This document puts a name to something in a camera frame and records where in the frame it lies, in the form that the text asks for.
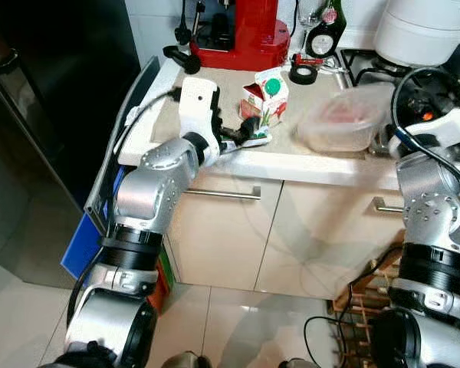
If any white lidded pot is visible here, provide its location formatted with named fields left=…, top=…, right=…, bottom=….
left=373, top=0, right=460, bottom=68

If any black hanging utensil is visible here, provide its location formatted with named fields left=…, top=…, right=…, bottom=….
left=175, top=0, right=208, bottom=45

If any clear wine glass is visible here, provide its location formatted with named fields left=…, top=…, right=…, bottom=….
left=295, top=0, right=327, bottom=39

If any red kitchen appliance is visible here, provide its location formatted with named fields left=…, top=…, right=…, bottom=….
left=188, top=0, right=291, bottom=72

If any steel gas hob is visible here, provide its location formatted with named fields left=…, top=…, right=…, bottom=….
left=333, top=48, right=460, bottom=166

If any green flat board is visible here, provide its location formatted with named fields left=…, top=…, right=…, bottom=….
left=159, top=245, right=176, bottom=292

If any black tape roll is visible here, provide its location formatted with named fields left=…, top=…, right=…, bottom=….
left=289, top=61, right=320, bottom=85

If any black portafilter handle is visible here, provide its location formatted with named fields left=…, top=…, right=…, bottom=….
left=163, top=44, right=202, bottom=75

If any grey robot leg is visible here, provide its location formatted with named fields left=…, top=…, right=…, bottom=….
left=278, top=356, right=320, bottom=368
left=161, top=350, right=213, bottom=368

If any wooden wine rack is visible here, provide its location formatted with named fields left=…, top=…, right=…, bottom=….
left=330, top=245, right=406, bottom=368

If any grey right robot leg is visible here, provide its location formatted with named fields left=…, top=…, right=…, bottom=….
left=278, top=356, right=320, bottom=368

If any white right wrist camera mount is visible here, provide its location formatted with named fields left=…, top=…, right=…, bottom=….
left=395, top=96, right=460, bottom=152

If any white carton green cap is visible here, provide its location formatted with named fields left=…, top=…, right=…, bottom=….
left=240, top=67, right=290, bottom=146

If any steel cabinet handle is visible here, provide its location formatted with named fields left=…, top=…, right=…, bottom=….
left=182, top=186, right=263, bottom=202
left=370, top=196, right=406, bottom=214

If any clear plastic food container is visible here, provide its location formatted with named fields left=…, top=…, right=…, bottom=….
left=297, top=83, right=396, bottom=153

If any beige kitchen base cabinet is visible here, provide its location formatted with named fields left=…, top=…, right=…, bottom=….
left=119, top=57, right=460, bottom=301

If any grey left robot leg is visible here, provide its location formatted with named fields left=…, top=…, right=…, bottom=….
left=161, top=350, right=213, bottom=368

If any blue flat board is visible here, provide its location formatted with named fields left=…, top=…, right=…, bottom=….
left=60, top=211, right=112, bottom=281

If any orange flat board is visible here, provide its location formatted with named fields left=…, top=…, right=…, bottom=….
left=148, top=257, right=173, bottom=314

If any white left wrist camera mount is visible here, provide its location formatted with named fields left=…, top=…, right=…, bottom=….
left=178, top=77, right=222, bottom=146

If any dark green liqueur bottle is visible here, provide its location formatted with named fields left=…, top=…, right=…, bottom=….
left=305, top=0, right=348, bottom=61

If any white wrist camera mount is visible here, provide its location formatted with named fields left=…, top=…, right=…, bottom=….
left=395, top=96, right=460, bottom=152
left=178, top=77, right=222, bottom=146

